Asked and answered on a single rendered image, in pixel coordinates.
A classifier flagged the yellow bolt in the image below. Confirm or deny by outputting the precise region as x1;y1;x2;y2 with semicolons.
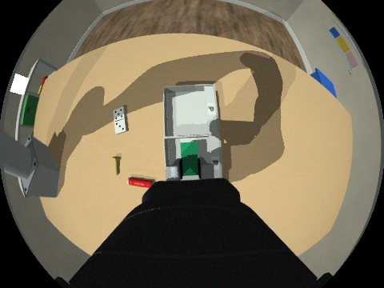
113;157;119;175

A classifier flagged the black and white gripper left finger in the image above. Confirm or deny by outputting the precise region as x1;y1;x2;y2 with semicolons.
165;158;183;181

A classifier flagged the grey domino with black dots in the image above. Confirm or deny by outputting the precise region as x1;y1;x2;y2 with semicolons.
114;106;127;134

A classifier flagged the green and white eraser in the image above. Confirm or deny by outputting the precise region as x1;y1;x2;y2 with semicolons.
180;142;199;180

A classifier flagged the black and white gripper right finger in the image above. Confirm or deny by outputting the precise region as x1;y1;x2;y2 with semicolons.
198;157;214;179

